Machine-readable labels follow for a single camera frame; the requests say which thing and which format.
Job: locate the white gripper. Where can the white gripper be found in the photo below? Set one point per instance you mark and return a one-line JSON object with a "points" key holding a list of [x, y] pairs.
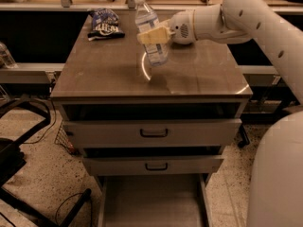
{"points": [[181, 27]]}

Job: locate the clear plastic water bottle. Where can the clear plastic water bottle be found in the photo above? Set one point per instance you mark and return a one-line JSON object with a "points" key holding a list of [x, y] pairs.
{"points": [[146, 19]]}

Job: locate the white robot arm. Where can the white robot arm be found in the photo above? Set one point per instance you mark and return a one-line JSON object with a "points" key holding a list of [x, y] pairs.
{"points": [[276, 188]]}

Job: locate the plastic bottle at left edge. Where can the plastic bottle at left edge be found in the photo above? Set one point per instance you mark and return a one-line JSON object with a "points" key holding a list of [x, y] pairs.
{"points": [[6, 60]]}

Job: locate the blue chip bag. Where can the blue chip bag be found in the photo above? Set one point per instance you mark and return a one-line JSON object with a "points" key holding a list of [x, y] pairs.
{"points": [[105, 25]]}

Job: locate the grey drawer cabinet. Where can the grey drawer cabinet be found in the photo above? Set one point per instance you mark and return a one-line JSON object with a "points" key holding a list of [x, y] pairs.
{"points": [[113, 81]]}

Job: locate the open bottom drawer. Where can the open bottom drawer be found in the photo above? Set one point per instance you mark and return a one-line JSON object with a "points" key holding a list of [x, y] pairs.
{"points": [[154, 201]]}

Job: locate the black office chair right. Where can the black office chair right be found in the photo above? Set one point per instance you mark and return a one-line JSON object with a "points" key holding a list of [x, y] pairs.
{"points": [[277, 177]]}

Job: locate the black chair left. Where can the black chair left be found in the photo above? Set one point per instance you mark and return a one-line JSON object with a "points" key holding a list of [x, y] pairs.
{"points": [[12, 159]]}

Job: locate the grey shelf rail left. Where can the grey shelf rail left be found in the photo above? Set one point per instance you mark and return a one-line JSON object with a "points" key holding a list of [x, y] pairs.
{"points": [[36, 73]]}

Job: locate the wire basket on floor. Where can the wire basket on floor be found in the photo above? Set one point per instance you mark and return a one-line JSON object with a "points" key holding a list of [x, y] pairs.
{"points": [[62, 140]]}

